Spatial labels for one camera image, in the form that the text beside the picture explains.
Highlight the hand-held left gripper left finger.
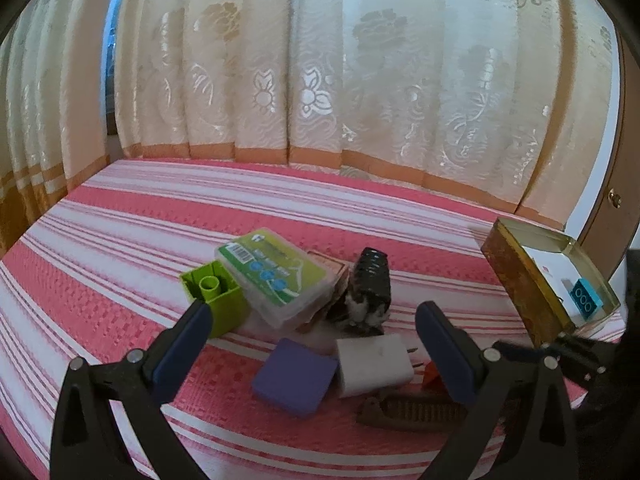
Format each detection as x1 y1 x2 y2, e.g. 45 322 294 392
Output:
50 300 214 480

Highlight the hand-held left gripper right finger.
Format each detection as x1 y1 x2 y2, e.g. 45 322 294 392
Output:
415 301 582 480

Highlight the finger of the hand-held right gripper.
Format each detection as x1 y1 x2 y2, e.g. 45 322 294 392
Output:
546 332 612 387

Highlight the lime green toy block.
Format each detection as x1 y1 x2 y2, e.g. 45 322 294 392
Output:
179 260 252 339

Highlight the black hair brush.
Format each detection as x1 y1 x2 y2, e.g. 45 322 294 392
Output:
350 247 392 322

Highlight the gold tin box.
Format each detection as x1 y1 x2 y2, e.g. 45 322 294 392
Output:
480 217 622 349

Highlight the purple square block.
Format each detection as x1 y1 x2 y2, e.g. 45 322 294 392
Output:
251 338 339 418

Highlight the small red item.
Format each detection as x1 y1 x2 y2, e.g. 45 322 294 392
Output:
423 362 447 393

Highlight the blue toy brick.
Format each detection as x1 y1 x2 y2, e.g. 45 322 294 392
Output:
566 277 609 320

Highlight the brown comb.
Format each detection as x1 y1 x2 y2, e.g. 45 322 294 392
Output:
356 392 470 432

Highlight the white charger plug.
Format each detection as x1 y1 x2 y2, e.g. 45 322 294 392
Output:
336 334 420 400

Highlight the small black white toy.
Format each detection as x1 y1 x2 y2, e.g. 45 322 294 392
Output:
326 294 387 336

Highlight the clear plastic box green label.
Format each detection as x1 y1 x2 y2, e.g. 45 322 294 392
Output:
215 228 337 330

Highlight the brown flat case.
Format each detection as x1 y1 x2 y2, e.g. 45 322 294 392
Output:
295 247 352 334

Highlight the pink white striped bedspread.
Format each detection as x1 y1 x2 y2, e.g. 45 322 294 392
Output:
0 157 631 480

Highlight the brown wooden door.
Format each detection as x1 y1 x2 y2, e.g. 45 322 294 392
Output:
566 25 640 287

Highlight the cream floral lace curtain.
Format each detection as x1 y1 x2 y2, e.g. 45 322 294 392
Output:
0 0 112 257
107 0 620 222

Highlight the window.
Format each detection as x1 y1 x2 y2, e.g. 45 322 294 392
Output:
102 0 126 136

